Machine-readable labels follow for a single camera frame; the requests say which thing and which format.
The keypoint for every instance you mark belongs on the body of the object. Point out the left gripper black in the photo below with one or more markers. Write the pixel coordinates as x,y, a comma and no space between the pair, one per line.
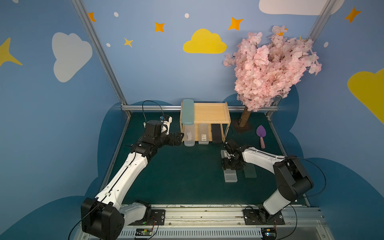
173,139

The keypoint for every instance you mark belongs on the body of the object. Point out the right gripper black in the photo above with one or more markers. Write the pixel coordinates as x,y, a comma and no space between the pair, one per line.
231,156

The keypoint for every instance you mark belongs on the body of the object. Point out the tall frosted grey pencil case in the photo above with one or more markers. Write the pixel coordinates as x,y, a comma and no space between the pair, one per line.
230,175

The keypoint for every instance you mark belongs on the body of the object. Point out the dark green pencil case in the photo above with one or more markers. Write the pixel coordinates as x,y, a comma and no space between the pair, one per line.
250,171

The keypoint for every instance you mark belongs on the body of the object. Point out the frosted pencil case with label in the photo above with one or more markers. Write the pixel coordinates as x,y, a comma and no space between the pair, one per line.
203,134

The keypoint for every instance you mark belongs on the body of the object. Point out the teal pencil case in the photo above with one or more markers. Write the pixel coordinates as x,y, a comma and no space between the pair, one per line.
188,112

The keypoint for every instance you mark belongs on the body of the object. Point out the clear rounded pencil case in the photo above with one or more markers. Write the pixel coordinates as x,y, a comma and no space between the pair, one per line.
189,135

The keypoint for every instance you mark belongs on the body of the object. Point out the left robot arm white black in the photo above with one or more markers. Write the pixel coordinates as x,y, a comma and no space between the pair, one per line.
105,216

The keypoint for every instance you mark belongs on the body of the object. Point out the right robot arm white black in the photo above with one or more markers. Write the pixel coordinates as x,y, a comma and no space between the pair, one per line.
291,177

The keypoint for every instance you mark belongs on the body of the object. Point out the light wooden shelf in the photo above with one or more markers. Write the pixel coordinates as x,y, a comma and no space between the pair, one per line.
210,113

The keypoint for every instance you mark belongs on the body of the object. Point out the purple toy trowel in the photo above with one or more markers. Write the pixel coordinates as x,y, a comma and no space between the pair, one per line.
261,133

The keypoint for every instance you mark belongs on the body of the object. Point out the pink cherry blossom tree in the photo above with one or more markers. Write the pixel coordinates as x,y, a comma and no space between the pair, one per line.
264,72

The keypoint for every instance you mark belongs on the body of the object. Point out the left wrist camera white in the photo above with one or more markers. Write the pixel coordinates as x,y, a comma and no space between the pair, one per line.
166,121

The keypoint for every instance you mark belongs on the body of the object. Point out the aluminium frame rail back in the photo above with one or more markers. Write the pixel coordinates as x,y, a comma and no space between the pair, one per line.
178,108

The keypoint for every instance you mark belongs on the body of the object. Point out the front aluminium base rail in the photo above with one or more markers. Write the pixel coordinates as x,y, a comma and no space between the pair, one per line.
229,222

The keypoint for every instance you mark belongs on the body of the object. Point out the left aluminium frame post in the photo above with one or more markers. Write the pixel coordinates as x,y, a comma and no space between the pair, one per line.
90,29

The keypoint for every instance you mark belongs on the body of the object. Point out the aluminium frame post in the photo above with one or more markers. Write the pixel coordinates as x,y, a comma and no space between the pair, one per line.
307,57
90,29

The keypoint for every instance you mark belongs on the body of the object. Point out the right aluminium frame post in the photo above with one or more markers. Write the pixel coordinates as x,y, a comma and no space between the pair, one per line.
307,57

